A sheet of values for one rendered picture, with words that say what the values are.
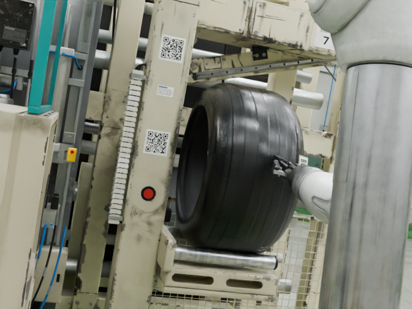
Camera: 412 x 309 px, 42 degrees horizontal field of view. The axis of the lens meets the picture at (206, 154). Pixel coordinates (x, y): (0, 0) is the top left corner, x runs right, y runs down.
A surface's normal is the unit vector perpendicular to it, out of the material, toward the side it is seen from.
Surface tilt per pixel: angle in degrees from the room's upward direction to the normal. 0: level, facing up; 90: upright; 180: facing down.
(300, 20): 90
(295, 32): 90
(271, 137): 63
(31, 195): 90
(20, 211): 90
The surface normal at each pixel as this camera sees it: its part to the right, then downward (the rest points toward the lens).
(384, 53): -0.37, 0.37
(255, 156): 0.27, -0.15
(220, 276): 0.24, 0.09
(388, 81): -0.15, -0.11
